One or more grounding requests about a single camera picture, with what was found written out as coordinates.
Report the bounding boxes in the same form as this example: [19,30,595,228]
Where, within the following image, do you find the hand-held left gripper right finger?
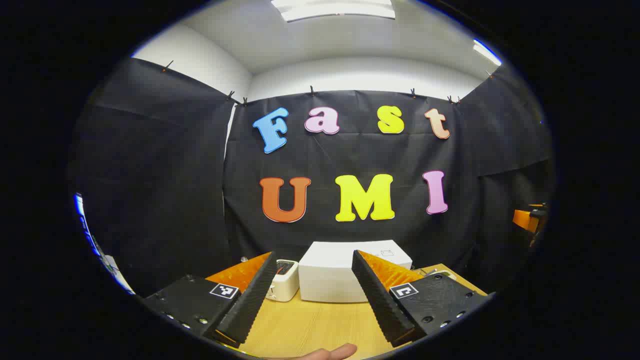
[351,250,496,348]

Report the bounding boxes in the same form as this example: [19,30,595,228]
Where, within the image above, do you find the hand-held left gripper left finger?
[141,251,279,349]

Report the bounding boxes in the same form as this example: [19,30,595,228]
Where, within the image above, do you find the white microwave oven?
[298,240,414,304]

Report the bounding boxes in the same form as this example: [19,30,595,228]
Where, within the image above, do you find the cream toaster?
[265,259,300,302]

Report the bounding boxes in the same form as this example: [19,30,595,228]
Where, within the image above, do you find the white paper sheets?
[101,254,136,296]

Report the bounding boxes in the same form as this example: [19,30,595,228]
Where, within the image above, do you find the black backdrop cloth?
[67,56,556,301]

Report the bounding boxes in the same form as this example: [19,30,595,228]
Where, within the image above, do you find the small ceiling light panel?
[473,39,502,67]

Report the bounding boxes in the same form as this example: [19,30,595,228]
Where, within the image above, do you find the large ceiling light panel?
[271,0,397,23]

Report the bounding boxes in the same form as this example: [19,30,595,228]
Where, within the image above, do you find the blue edged wall poster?
[74,192,102,257]

